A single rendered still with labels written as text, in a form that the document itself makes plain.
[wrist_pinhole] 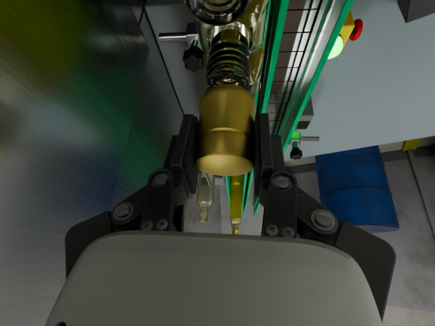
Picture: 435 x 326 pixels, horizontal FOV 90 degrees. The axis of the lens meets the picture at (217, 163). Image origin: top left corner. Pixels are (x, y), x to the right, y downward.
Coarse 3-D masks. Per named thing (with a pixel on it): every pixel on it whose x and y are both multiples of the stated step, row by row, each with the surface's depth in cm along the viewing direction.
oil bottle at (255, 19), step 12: (252, 0) 14; (264, 0) 15; (252, 12) 15; (264, 12) 15; (204, 24) 16; (252, 24) 15; (264, 24) 16; (204, 36) 16; (252, 36) 16; (264, 36) 18; (204, 48) 18; (252, 48) 17
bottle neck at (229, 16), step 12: (192, 0) 9; (204, 0) 10; (216, 0) 10; (228, 0) 10; (240, 0) 9; (192, 12) 10; (204, 12) 10; (216, 12) 10; (228, 12) 10; (240, 12) 10; (216, 24) 10; (228, 24) 10
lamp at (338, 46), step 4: (340, 36) 43; (336, 40) 42; (340, 40) 42; (336, 44) 42; (340, 44) 43; (336, 48) 43; (340, 48) 43; (332, 52) 44; (336, 52) 44; (332, 56) 45
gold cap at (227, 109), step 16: (208, 96) 12; (224, 96) 12; (240, 96) 12; (208, 112) 12; (224, 112) 12; (240, 112) 12; (208, 128) 12; (224, 128) 11; (240, 128) 11; (208, 144) 11; (224, 144) 11; (240, 144) 11; (208, 160) 12; (224, 160) 11; (240, 160) 11
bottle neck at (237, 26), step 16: (224, 32) 15; (240, 32) 15; (224, 48) 14; (240, 48) 14; (208, 64) 15; (224, 64) 13; (240, 64) 14; (208, 80) 14; (224, 80) 16; (240, 80) 13
